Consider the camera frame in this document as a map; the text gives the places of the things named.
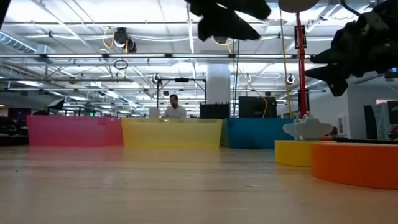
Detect person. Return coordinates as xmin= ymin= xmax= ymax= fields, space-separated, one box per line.
xmin=161 ymin=94 xmax=188 ymax=120

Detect yellow plastic bin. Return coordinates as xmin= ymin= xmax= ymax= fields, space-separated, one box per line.
xmin=121 ymin=118 xmax=223 ymax=149

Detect hanging yellow cable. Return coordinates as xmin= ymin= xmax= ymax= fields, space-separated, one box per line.
xmin=279 ymin=9 xmax=295 ymax=119

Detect small black equipment box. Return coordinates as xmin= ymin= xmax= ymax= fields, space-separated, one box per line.
xmin=200 ymin=103 xmax=231 ymax=121

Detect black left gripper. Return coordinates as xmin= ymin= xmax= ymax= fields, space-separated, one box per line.
xmin=185 ymin=0 xmax=272 ymax=43

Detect blue plastic bin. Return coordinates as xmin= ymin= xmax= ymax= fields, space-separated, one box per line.
xmin=220 ymin=117 xmax=295 ymax=149

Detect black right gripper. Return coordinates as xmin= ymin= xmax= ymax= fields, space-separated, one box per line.
xmin=303 ymin=14 xmax=398 ymax=98

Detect black background rig frame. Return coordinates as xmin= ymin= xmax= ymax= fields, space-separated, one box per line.
xmin=156 ymin=77 xmax=208 ymax=110

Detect pink plastic bin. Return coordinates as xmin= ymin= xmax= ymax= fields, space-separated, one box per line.
xmin=26 ymin=115 xmax=124 ymax=147

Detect yellow tape roll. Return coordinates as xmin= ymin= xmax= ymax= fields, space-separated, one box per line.
xmin=274 ymin=139 xmax=338 ymax=168

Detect black hanging cables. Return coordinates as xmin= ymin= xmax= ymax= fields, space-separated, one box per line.
xmin=231 ymin=39 xmax=242 ymax=119

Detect orange tape roll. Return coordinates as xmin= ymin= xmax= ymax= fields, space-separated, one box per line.
xmin=312 ymin=142 xmax=398 ymax=190

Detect large black equipment box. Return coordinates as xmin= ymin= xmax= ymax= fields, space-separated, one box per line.
xmin=238 ymin=96 xmax=278 ymax=119

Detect black ceiling cable reel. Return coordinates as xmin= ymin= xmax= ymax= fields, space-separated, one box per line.
xmin=113 ymin=27 xmax=137 ymax=54

